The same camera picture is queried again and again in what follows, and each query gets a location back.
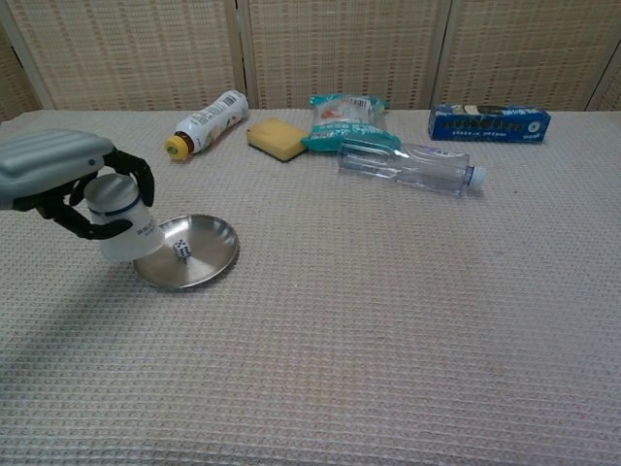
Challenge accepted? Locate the white drink bottle yellow cap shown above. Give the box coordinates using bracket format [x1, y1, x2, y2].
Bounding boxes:
[164, 89, 250, 161]

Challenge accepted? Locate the clear plastic water bottle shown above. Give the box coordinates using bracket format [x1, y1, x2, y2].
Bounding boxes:
[337, 137, 488, 197]

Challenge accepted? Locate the beige woven tablecloth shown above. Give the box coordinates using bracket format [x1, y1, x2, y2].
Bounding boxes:
[0, 109, 621, 466]

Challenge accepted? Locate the teal snack packet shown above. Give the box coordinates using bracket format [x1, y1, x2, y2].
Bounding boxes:
[300, 93, 403, 155]

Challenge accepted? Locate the blue carton box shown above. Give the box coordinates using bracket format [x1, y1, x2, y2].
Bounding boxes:
[428, 103, 552, 144]

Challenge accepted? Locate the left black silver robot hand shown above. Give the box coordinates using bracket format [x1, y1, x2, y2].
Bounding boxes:
[0, 128, 156, 241]

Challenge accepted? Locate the round metal plate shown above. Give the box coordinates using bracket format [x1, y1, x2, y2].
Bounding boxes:
[131, 214, 242, 291]

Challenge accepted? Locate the yellow sponge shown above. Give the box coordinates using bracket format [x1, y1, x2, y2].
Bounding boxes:
[245, 117, 310, 163]

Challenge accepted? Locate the bamboo folding screen panel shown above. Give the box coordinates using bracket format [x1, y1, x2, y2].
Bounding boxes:
[0, 0, 251, 113]
[237, 0, 452, 112]
[431, 0, 621, 113]
[0, 23, 45, 122]
[584, 62, 621, 113]

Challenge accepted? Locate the white paper cup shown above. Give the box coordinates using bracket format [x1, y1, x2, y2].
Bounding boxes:
[82, 174, 162, 263]

